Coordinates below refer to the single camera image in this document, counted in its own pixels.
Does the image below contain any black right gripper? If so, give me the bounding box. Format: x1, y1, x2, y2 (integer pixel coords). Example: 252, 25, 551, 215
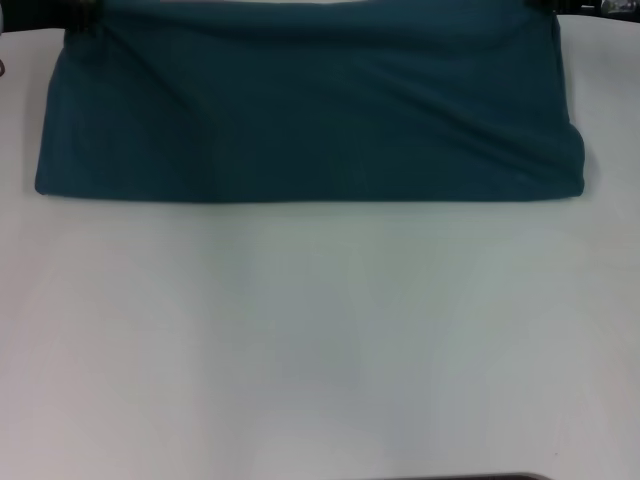
523, 0, 640, 17

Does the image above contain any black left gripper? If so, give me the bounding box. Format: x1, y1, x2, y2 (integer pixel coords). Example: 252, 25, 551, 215
3, 0, 109, 37

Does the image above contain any blue FREE print t-shirt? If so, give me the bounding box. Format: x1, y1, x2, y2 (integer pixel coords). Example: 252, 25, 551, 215
33, 0, 586, 204

